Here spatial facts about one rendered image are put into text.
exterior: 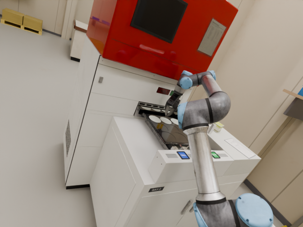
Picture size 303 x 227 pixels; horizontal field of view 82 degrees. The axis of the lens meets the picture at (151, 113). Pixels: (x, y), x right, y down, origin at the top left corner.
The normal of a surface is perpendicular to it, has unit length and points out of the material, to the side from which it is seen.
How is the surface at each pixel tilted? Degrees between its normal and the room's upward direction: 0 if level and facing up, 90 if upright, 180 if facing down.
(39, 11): 90
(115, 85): 90
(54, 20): 90
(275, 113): 90
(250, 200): 34
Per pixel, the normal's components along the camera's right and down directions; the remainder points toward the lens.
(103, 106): 0.41, 0.52
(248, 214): -0.15, -0.76
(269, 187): -0.86, -0.15
